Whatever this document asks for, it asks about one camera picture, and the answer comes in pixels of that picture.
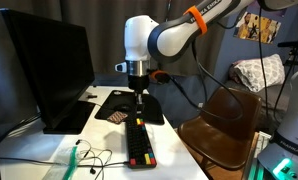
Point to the white patterned pillow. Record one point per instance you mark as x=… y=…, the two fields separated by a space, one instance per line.
x=259 y=71

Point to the monitor with rectangular base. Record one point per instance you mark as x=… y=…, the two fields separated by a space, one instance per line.
x=52 y=63

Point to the clear bag with green strip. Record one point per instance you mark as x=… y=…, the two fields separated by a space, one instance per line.
x=64 y=166

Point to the black mouse pad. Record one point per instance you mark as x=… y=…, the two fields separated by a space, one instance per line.
x=152 y=106

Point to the small patterned brown pouch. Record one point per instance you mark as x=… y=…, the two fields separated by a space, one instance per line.
x=117 y=117

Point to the basketball players poster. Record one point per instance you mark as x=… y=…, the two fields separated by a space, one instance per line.
x=257 y=27

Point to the black camera stand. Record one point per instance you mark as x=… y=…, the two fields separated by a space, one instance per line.
x=290 y=44

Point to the black marker pen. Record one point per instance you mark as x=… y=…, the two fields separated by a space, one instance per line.
x=92 y=96

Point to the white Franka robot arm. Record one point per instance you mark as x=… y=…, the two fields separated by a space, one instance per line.
x=175 y=36

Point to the black keyboard with coloured keys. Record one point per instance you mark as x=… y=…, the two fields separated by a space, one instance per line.
x=139 y=143

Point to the brown plastic chair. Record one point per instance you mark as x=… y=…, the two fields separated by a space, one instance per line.
x=222 y=133

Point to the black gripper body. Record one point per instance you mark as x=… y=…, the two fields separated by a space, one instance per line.
x=138 y=83

